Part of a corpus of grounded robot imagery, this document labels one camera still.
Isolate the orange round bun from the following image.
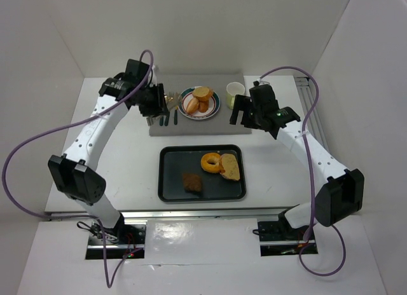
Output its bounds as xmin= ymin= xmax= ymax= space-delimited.
xmin=186 ymin=97 xmax=200 ymax=114

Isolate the brown oblong bread roll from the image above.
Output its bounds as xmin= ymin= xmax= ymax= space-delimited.
xmin=198 ymin=101 xmax=209 ymax=113

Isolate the bread slice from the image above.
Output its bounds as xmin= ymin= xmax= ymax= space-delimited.
xmin=219 ymin=153 xmax=240 ymax=181
xmin=193 ymin=86 xmax=214 ymax=102

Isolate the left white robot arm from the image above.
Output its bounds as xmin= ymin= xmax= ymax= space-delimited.
xmin=48 ymin=59 xmax=169 ymax=238

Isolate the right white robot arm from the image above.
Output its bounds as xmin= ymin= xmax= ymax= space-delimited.
xmin=230 ymin=85 xmax=364 ymax=229

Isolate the dark brown bread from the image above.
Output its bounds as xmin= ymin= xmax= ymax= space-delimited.
xmin=182 ymin=173 xmax=203 ymax=193

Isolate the pale green mug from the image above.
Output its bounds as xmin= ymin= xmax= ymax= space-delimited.
xmin=226 ymin=82 xmax=245 ymax=109

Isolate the grey placemat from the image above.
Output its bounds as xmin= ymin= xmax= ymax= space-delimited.
xmin=149 ymin=73 xmax=251 ymax=137

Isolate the white plate green red rim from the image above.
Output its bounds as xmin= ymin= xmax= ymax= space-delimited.
xmin=178 ymin=86 xmax=221 ymax=120

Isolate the black tray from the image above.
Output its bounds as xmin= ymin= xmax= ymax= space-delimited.
xmin=158 ymin=144 xmax=246 ymax=203

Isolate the glazed donut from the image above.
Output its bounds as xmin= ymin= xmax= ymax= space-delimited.
xmin=200 ymin=153 xmax=221 ymax=174

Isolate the gold fork green handle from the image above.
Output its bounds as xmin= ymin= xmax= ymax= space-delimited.
xmin=164 ymin=92 xmax=175 ymax=126

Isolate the gold knife green handle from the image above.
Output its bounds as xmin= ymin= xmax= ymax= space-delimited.
xmin=174 ymin=93 xmax=179 ymax=125

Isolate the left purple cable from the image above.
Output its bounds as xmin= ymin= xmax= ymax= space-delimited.
xmin=1 ymin=49 xmax=155 ymax=289

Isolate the purple cable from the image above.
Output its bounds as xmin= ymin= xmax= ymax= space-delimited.
xmin=1 ymin=49 xmax=155 ymax=289
xmin=259 ymin=65 xmax=347 ymax=277

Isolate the aluminium rail right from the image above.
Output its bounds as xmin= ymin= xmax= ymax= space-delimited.
xmin=294 ymin=76 xmax=350 ymax=216

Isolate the aluminium rail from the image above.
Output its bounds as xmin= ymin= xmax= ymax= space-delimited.
xmin=294 ymin=76 xmax=350 ymax=216
xmin=47 ymin=207 xmax=287 ymax=221

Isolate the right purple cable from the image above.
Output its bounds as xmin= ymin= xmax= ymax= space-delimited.
xmin=259 ymin=65 xmax=347 ymax=277

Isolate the aluminium rail front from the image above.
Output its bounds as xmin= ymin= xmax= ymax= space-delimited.
xmin=47 ymin=207 xmax=287 ymax=221

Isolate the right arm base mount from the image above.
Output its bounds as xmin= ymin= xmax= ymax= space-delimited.
xmin=252 ymin=220 xmax=318 ymax=257

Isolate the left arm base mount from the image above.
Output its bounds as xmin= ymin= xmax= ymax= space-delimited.
xmin=76 ymin=221 xmax=146 ymax=260

